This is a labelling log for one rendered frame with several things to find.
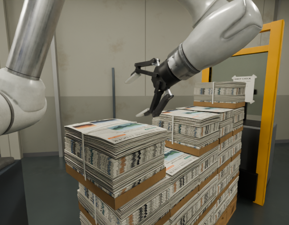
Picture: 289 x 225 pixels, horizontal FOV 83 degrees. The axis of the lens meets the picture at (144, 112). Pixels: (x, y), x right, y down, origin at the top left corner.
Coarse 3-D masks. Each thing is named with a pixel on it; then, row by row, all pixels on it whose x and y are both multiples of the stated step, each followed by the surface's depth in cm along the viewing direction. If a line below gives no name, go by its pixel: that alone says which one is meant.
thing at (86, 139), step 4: (120, 124) 78; (124, 124) 78; (128, 124) 78; (132, 124) 78; (100, 128) 70; (104, 128) 70; (108, 128) 71; (112, 128) 70; (116, 128) 70; (88, 132) 64; (92, 132) 65; (96, 132) 64; (84, 136) 63; (88, 136) 61; (84, 140) 64; (88, 140) 61; (84, 144) 64; (88, 144) 61; (84, 148) 64; (88, 148) 61; (84, 152) 64; (88, 152) 61; (88, 156) 62; (88, 160) 62; (88, 168) 62; (88, 172) 62; (88, 176) 63
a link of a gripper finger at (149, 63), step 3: (150, 60) 52; (153, 60) 51; (156, 60) 51; (159, 60) 52; (135, 63) 57; (138, 63) 56; (141, 63) 55; (144, 63) 54; (147, 63) 53; (150, 63) 52; (135, 66) 57; (138, 66) 56; (141, 66) 57; (144, 66) 57
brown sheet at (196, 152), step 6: (168, 144) 110; (174, 144) 107; (180, 144) 103; (210, 144) 104; (216, 144) 112; (180, 150) 104; (186, 150) 101; (192, 150) 98; (198, 150) 95; (204, 150) 100; (198, 156) 95
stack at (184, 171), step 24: (168, 168) 83; (192, 168) 91; (216, 168) 119; (144, 192) 64; (168, 192) 75; (216, 192) 122; (96, 216) 71; (120, 216) 57; (144, 216) 65; (192, 216) 98; (216, 216) 128
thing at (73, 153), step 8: (104, 120) 87; (112, 120) 88; (120, 120) 88; (72, 128) 69; (80, 128) 69; (88, 128) 70; (72, 136) 70; (80, 136) 65; (72, 144) 70; (80, 144) 66; (72, 152) 71; (80, 152) 66; (72, 160) 71; (80, 160) 66; (80, 168) 67
